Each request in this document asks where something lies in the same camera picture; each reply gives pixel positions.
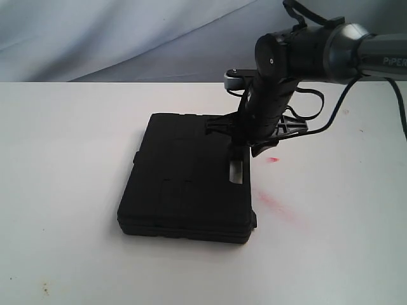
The black plastic tool case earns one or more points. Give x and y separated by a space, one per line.
180 186

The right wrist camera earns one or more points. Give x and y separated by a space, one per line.
233 79

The grey backdrop cloth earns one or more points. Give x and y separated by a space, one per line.
133 41

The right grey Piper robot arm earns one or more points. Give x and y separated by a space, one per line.
332 53

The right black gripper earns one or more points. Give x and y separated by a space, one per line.
259 121

